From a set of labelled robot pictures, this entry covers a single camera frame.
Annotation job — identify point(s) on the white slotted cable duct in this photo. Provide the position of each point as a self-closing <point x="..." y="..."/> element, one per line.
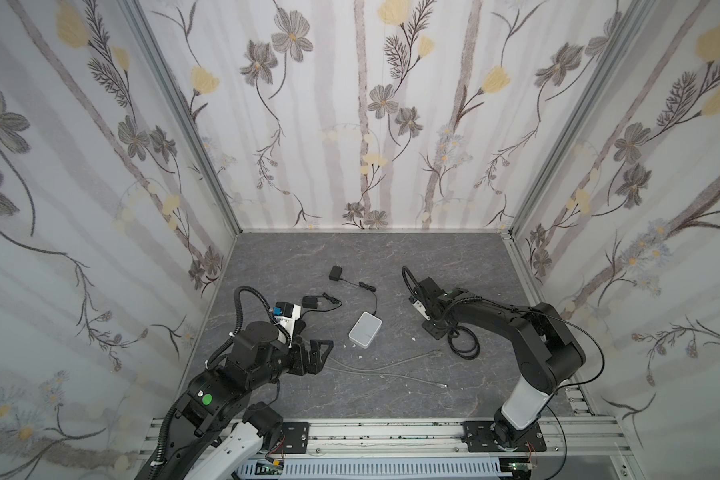
<point x="362" y="468"/>

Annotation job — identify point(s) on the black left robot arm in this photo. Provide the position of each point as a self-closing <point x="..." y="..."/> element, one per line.
<point x="212" y="428"/>

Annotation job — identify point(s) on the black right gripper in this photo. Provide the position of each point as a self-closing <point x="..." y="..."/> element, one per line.
<point x="430" y="307"/>

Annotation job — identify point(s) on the aluminium mounting rail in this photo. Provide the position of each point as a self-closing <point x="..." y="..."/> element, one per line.
<point x="448" y="437"/>

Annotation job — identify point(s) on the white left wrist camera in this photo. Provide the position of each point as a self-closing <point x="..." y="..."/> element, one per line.
<point x="286" y="315"/>

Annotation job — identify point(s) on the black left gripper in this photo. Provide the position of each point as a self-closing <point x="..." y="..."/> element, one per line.
<point x="300" y="357"/>

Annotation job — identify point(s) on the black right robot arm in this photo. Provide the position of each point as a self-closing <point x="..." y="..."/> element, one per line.
<point x="546" y="352"/>

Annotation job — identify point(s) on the white network switch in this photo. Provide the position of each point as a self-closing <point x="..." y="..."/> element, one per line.
<point x="365" y="330"/>

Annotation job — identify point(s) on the black power adapter with cable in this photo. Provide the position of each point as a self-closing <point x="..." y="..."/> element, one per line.
<point x="323" y="303"/>

